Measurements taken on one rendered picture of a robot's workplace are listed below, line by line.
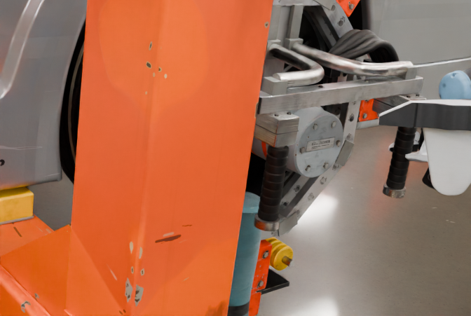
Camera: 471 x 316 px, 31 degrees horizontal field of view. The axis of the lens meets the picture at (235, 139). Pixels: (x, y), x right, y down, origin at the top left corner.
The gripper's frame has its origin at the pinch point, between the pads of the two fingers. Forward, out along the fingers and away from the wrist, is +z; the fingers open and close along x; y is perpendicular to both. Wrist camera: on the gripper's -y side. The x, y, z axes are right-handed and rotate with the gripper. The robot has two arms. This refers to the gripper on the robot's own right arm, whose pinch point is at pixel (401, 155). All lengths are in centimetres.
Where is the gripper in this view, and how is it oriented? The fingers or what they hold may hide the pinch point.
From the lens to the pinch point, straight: 168.2
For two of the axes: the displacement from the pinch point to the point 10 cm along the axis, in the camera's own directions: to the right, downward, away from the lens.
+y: 1.3, -9.3, -3.3
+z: -7.6, 1.2, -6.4
